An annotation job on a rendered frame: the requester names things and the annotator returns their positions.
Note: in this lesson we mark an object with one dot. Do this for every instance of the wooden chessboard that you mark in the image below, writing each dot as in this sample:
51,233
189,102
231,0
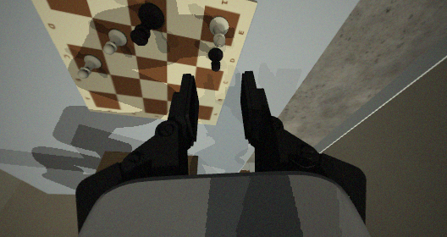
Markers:
141,80

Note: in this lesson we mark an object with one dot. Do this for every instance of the white pawn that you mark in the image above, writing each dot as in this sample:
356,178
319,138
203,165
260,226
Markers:
117,38
92,62

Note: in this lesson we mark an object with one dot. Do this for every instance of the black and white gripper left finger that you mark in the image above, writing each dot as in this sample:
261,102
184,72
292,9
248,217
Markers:
165,154

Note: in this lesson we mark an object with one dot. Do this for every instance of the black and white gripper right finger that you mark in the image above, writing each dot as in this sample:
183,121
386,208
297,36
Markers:
276,149

